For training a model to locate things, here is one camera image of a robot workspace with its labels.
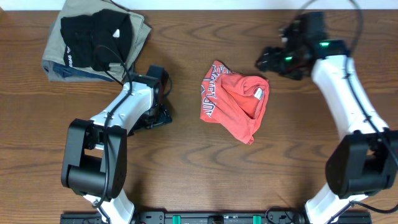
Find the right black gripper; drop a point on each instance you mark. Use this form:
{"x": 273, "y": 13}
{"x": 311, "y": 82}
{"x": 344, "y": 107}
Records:
{"x": 273, "y": 59}

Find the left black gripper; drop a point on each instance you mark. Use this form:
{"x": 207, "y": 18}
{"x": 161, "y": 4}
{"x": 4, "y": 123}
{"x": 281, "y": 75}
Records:
{"x": 158, "y": 116}

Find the red printed t-shirt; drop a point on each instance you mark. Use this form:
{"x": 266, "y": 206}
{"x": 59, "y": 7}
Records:
{"x": 235, "y": 101}

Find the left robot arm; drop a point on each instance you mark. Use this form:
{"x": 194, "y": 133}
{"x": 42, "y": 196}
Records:
{"x": 95, "y": 158}

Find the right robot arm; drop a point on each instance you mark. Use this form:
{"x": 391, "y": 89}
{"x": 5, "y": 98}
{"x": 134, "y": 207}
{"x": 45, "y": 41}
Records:
{"x": 365, "y": 160}

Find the black folded garment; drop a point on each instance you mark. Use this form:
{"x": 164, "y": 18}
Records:
{"x": 97, "y": 40}

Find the grey blue folded garment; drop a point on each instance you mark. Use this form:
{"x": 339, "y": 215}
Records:
{"x": 59, "y": 72}

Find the khaki folded garment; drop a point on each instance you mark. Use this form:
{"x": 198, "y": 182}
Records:
{"x": 56, "y": 46}

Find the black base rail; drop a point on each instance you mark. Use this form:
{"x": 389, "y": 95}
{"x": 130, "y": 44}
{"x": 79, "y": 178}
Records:
{"x": 217, "y": 218}

